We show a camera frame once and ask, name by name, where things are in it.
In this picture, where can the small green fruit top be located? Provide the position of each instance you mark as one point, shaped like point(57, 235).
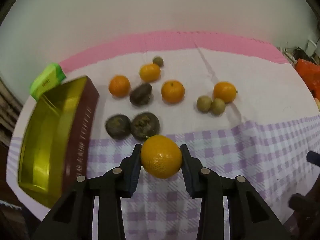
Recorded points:
point(158, 61)

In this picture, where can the dark passion fruit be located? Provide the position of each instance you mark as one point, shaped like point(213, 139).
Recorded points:
point(145, 125)
point(117, 126)
point(141, 93)

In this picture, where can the orange-red plastic object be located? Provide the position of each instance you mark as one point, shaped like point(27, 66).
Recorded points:
point(308, 73)

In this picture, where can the orange mandarin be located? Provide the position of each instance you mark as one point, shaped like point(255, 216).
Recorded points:
point(150, 72)
point(161, 156)
point(173, 91)
point(119, 85)
point(224, 92)

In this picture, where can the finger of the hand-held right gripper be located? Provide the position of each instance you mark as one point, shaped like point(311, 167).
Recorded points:
point(302, 202)
point(313, 158)

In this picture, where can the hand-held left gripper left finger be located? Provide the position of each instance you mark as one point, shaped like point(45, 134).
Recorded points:
point(135, 175)

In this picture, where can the green kiwi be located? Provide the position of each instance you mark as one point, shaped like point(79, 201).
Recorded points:
point(218, 106)
point(203, 103)

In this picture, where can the gold tin box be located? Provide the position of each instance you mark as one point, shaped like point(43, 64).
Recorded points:
point(45, 142)

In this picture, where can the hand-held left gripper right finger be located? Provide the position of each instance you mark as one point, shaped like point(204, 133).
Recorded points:
point(188, 180)

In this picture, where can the green tissue pack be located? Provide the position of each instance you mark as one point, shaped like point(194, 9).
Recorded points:
point(47, 80)

